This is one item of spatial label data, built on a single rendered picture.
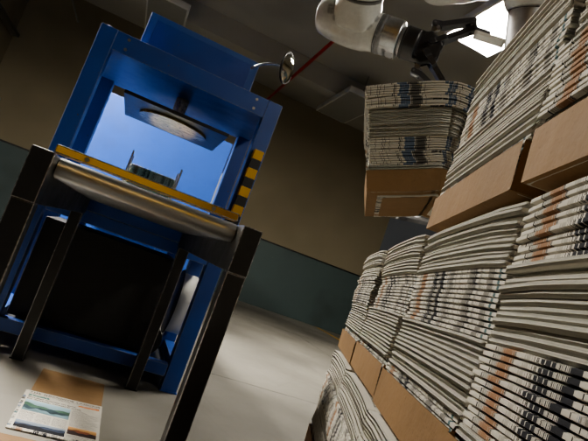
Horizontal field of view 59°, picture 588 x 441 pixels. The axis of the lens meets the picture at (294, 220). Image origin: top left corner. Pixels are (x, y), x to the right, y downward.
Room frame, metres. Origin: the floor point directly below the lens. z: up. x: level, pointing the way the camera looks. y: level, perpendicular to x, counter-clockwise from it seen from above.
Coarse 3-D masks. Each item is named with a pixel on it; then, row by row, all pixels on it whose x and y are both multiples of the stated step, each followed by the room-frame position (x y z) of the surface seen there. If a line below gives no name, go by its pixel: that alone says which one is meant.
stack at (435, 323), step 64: (576, 192) 0.31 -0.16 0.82; (384, 256) 0.96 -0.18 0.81; (448, 256) 0.54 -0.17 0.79; (512, 256) 0.38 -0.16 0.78; (576, 256) 0.28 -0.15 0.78; (384, 320) 0.76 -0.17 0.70; (448, 320) 0.48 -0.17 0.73; (512, 320) 0.34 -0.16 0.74; (576, 320) 0.26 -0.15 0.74; (448, 384) 0.42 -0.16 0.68; (512, 384) 0.30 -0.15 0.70; (576, 384) 0.24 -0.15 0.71
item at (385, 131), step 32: (384, 96) 0.99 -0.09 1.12; (416, 96) 0.98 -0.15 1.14; (448, 96) 0.97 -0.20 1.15; (384, 128) 0.99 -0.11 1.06; (416, 128) 0.98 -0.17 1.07; (448, 128) 0.97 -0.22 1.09; (384, 160) 0.99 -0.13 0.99; (416, 160) 0.98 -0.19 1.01; (384, 192) 0.99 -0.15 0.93; (416, 192) 0.98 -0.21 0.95
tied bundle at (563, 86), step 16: (576, 32) 0.37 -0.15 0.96; (576, 48) 0.34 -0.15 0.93; (560, 64) 0.36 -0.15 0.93; (576, 64) 0.34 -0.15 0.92; (560, 80) 0.36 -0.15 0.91; (576, 80) 0.33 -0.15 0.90; (560, 96) 0.35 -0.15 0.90; (576, 96) 0.33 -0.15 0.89; (544, 112) 0.36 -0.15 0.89; (560, 112) 0.35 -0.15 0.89; (576, 160) 0.30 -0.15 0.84; (544, 176) 0.34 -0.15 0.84; (560, 176) 0.33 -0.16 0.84; (576, 176) 0.32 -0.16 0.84
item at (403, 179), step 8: (432, 168) 0.97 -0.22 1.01; (440, 168) 0.97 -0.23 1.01; (368, 176) 0.99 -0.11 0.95; (376, 176) 0.98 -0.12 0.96; (384, 176) 0.98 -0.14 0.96; (392, 176) 0.98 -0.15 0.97; (400, 176) 0.98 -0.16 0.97; (408, 176) 0.97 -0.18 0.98; (416, 176) 0.97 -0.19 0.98; (424, 176) 0.97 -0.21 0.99; (432, 176) 0.97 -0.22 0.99; (440, 176) 0.97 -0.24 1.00; (368, 184) 0.99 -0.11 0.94; (376, 184) 0.98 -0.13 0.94; (384, 184) 0.98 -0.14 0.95; (392, 184) 0.98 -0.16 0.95; (400, 184) 0.98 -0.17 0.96; (408, 184) 0.97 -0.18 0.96; (416, 184) 0.97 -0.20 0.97; (424, 184) 0.97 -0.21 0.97; (432, 184) 0.97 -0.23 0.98
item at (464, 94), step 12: (456, 84) 0.97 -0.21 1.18; (456, 96) 0.97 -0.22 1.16; (468, 96) 0.97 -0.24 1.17; (456, 108) 0.97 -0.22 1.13; (468, 108) 0.96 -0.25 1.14; (456, 120) 0.97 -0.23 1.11; (456, 132) 0.97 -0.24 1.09; (456, 144) 0.97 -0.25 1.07; (444, 156) 0.97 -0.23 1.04; (444, 168) 0.97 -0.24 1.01; (432, 204) 1.06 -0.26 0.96
